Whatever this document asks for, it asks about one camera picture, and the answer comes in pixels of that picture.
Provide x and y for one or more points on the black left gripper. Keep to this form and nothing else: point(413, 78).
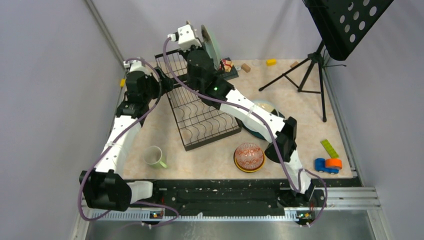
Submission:
point(164, 85)

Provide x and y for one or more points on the black wire dish rack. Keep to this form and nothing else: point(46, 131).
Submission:
point(198, 124)

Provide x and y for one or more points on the light green flower plate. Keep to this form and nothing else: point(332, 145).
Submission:
point(211, 46)

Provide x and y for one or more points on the cream floral plate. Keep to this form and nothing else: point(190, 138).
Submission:
point(267, 107)

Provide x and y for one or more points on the dark teal square plate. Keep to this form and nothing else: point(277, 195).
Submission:
point(257, 134)

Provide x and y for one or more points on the white plate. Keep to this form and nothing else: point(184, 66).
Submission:
point(260, 116)

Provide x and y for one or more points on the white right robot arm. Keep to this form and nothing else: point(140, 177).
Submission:
point(204, 81)

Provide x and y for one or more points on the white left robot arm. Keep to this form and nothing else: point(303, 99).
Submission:
point(103, 187)

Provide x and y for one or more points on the green white mug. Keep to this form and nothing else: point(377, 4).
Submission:
point(155, 157)

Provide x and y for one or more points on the small wooden block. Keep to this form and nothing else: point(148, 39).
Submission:
point(245, 67)

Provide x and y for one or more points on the clear round lid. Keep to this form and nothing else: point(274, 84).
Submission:
point(256, 62)

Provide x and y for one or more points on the yellow lego block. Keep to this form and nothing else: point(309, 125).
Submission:
point(271, 62)

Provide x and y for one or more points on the red patterned bowl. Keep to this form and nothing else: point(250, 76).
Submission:
point(249, 155)

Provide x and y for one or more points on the yellow bowl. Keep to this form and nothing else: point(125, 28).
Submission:
point(248, 170)

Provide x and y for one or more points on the brown wooden block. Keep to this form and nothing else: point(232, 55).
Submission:
point(294, 64)

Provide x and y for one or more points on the green lego brick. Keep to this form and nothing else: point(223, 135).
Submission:
point(329, 149)

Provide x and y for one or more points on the blue toy car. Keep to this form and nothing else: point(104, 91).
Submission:
point(319, 166)

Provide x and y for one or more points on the black music stand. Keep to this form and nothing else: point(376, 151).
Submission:
point(342, 24)

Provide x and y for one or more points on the yellow block on rail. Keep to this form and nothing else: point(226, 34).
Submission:
point(122, 82)

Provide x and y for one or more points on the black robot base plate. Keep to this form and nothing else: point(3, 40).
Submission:
point(232, 197)

